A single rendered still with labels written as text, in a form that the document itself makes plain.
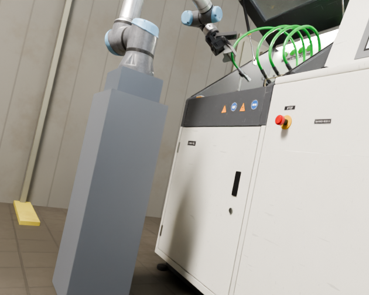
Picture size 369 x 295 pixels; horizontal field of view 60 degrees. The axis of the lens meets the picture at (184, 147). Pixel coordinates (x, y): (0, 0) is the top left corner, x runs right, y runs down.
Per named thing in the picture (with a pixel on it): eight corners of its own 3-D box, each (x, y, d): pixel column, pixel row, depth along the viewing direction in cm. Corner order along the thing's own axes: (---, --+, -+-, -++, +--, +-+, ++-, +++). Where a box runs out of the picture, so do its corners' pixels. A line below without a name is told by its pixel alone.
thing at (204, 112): (183, 126, 179) (189, 99, 180) (190, 128, 181) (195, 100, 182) (258, 125, 124) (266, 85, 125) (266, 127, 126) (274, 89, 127)
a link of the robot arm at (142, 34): (138, 45, 124) (146, 12, 125) (117, 48, 133) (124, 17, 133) (160, 57, 133) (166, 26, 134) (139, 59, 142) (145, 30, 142)
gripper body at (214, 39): (216, 57, 177) (204, 41, 181) (229, 50, 178) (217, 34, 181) (216, 49, 170) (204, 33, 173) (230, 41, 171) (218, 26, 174)
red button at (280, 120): (271, 126, 112) (273, 112, 112) (279, 129, 114) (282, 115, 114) (282, 126, 108) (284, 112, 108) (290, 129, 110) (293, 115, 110)
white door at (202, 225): (156, 247, 176) (181, 127, 180) (160, 247, 177) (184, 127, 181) (225, 304, 119) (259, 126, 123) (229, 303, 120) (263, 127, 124)
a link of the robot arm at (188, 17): (195, 7, 163) (208, 10, 171) (179, 10, 170) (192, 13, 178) (195, 23, 165) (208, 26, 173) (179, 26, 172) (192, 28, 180)
